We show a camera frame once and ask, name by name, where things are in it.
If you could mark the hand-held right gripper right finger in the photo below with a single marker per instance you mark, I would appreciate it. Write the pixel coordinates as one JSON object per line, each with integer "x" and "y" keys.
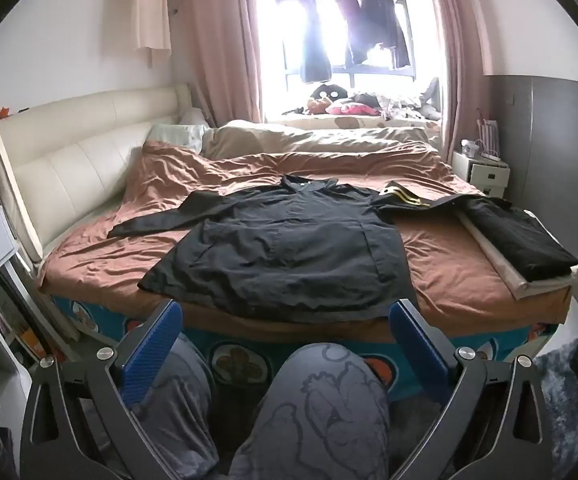
{"x": 419, "y": 355}

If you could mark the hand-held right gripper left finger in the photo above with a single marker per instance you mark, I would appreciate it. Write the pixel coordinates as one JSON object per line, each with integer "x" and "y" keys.
{"x": 151, "y": 355}

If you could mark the black jacket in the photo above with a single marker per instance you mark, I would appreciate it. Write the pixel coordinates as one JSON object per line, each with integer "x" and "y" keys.
{"x": 279, "y": 255}

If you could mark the dark clothes with yellow stripes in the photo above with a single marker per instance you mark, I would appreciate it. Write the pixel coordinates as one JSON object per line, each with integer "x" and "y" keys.
{"x": 514, "y": 240}

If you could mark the pile of light clothes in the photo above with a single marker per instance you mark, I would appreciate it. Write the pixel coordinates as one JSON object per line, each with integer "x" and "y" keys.
{"x": 411, "y": 102}

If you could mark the bed with brown duvet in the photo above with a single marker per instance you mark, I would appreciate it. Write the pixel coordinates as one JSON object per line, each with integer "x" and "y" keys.
{"x": 449, "y": 265}

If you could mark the beige folded cloth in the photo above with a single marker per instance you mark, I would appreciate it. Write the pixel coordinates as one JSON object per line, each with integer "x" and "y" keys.
{"x": 509, "y": 280}

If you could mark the person's right leg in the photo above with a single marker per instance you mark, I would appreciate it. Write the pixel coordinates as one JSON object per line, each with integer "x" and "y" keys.
{"x": 314, "y": 410}

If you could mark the grey shaggy rug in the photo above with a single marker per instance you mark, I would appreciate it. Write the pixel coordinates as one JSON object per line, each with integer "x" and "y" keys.
{"x": 556, "y": 390}

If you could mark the cream leather bed headboard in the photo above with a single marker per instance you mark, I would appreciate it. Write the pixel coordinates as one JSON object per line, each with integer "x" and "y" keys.
{"x": 84, "y": 150}

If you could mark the small orange toy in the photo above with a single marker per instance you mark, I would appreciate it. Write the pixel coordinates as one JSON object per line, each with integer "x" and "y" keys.
{"x": 4, "y": 110}

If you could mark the white bedside cabinet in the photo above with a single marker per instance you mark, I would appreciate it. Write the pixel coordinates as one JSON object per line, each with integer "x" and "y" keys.
{"x": 484, "y": 175}

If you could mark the white mug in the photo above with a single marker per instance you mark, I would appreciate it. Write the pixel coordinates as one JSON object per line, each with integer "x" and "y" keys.
{"x": 467, "y": 148}

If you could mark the striped paper bag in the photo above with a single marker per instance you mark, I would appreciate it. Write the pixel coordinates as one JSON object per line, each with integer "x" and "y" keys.
{"x": 489, "y": 135}

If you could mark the white pillow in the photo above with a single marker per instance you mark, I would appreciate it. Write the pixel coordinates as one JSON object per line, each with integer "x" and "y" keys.
{"x": 192, "y": 115}

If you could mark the beige duvet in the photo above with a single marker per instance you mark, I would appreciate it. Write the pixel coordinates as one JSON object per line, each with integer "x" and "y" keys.
{"x": 289, "y": 141}

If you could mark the beige printed window seat cushion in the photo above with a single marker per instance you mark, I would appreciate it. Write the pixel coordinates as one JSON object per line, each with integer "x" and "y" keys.
{"x": 319, "y": 121}

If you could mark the pink plush cushion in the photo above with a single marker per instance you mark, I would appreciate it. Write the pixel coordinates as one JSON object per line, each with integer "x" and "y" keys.
{"x": 351, "y": 108}

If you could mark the brown teddy bear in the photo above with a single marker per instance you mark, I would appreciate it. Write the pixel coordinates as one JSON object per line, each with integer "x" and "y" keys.
{"x": 319, "y": 105}

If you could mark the black round plush toy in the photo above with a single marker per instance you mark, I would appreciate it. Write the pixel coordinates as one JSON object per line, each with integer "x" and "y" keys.
{"x": 331, "y": 92}

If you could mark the window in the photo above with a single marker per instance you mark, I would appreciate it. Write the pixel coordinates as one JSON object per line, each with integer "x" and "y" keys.
{"x": 339, "y": 75}

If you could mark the beige hanging cloth cover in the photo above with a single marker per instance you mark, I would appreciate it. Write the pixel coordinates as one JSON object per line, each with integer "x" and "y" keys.
{"x": 151, "y": 15}

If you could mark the dark hanging long garment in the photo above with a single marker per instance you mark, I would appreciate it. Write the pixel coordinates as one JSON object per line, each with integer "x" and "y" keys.
{"x": 314, "y": 45}

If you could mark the black hanging garment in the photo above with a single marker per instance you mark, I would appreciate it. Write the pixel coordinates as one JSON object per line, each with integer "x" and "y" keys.
{"x": 386, "y": 25}

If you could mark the dark red hanging garment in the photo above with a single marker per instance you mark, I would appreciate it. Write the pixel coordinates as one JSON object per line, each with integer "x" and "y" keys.
{"x": 350, "y": 25}

